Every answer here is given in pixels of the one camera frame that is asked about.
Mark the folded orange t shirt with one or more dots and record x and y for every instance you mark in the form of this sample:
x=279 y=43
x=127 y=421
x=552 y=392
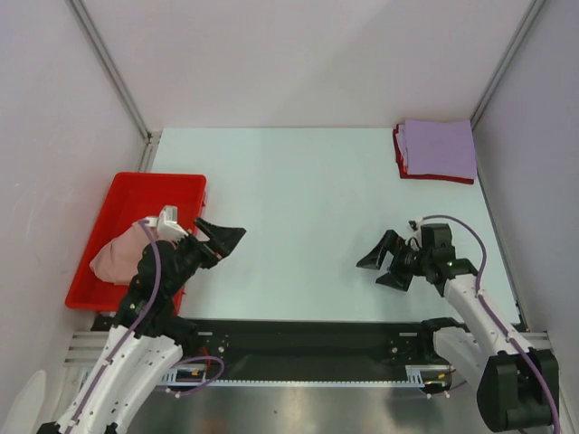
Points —
x=400 y=149

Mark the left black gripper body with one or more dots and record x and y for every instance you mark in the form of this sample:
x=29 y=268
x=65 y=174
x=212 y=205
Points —
x=190 y=258

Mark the aluminium frame rail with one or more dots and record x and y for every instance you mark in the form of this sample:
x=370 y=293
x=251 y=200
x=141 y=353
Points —
x=85 y=348

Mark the folded red t shirt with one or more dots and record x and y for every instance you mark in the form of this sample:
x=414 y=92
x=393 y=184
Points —
x=445 y=178

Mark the white cable duct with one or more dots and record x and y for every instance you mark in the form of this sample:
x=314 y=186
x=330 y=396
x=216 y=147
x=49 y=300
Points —
x=414 y=377

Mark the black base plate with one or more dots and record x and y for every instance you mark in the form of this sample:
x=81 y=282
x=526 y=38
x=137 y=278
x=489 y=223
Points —
x=288 y=351

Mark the folded lilac t shirt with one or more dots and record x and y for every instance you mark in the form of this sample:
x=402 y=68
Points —
x=439 y=148

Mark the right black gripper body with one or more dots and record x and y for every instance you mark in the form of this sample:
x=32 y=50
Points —
x=399 y=262

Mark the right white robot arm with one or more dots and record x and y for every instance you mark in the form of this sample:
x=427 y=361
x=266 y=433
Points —
x=516 y=384

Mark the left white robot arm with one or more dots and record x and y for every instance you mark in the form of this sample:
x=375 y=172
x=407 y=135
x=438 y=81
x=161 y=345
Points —
x=147 y=338

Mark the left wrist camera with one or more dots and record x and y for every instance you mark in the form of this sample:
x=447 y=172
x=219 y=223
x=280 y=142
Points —
x=165 y=225

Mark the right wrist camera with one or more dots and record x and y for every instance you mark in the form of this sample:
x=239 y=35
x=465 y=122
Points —
x=432 y=235

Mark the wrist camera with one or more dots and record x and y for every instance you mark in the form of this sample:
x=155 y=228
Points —
x=432 y=235
x=165 y=225

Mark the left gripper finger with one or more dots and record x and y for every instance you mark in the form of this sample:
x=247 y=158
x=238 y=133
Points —
x=220 y=241
x=212 y=255

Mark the pink t shirt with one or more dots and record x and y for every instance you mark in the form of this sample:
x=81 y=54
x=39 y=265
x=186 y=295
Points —
x=117 y=262

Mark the red plastic bin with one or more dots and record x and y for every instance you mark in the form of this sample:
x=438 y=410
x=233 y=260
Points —
x=131 y=198

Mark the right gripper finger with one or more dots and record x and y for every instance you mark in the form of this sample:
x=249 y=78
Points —
x=395 y=280
x=375 y=258

